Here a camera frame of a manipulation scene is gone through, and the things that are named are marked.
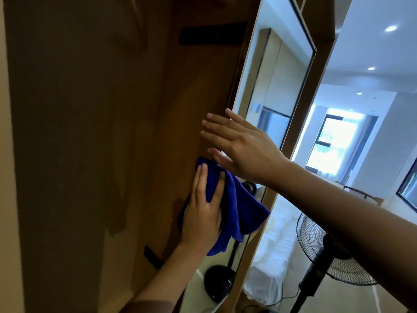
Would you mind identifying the person's right hand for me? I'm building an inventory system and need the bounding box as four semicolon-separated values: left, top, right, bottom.
200;108;291;188

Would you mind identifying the person's left hand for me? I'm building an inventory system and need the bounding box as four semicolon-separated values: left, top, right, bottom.
179;163;226;255

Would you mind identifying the blue cloth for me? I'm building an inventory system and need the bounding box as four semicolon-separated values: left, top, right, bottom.
177;156;271;257

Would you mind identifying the tall framed mirror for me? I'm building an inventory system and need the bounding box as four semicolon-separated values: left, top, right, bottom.
179;0;317;313

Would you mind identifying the person's left forearm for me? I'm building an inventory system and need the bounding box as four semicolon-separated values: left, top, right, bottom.
119;244;209;313

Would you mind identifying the person's right forearm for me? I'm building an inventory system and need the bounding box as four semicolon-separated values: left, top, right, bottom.
277;163;417;310

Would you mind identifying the wooden wardrobe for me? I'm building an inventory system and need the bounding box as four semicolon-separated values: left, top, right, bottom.
0;0;336;313

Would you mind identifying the white bed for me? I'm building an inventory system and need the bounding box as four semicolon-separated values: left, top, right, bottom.
242;192;326;307

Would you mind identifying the bright window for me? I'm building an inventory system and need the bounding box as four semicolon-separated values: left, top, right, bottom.
306;109;378;180

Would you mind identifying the grey curtain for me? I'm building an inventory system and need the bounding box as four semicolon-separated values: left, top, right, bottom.
335;115;378;185

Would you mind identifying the wooden chair with dark seat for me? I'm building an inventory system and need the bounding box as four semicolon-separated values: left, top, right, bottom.
342;185;385;206

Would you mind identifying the black standing fan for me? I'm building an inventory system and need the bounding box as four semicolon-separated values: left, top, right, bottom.
290;212;378;313

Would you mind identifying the black television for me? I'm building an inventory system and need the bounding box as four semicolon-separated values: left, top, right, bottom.
396;158;417;213

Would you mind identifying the thin black cable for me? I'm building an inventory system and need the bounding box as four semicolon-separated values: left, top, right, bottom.
241;283;300;313

